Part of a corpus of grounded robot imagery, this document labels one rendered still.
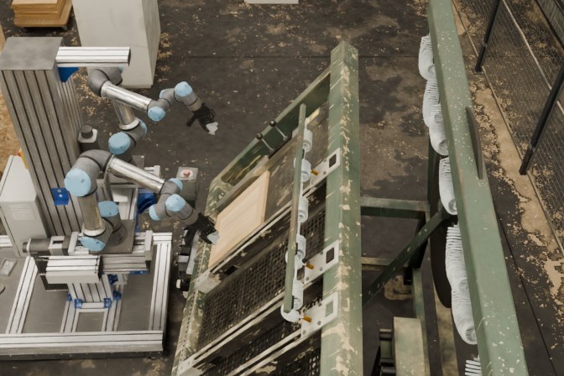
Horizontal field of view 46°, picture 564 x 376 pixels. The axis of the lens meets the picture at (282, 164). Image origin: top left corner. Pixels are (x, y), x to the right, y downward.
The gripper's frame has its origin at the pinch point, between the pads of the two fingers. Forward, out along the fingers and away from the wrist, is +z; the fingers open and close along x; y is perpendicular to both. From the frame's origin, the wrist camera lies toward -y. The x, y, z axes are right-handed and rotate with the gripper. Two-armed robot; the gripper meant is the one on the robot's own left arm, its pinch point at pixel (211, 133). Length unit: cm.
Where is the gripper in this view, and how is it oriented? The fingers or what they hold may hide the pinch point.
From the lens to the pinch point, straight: 362.0
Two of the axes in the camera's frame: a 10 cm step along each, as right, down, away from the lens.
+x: -0.2, -7.1, 7.0
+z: 4.4, 6.3, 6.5
